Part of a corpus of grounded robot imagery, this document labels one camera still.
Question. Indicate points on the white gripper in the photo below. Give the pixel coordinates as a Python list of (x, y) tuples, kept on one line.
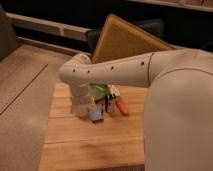
[(80, 98)]

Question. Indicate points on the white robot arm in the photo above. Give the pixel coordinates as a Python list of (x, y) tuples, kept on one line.
[(178, 111)]

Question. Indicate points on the green bowl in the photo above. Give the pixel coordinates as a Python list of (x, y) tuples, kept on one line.
[(99, 91)]

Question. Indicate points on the blue sponge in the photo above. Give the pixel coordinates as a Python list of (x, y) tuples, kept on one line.
[(97, 114)]

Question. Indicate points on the orange carrot toy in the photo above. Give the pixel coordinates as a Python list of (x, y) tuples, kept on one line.
[(122, 108)]

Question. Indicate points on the wooden board table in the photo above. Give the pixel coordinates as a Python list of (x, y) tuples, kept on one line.
[(72, 144)]

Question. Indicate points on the yellow cushion panel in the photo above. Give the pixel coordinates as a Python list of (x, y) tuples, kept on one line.
[(120, 39)]

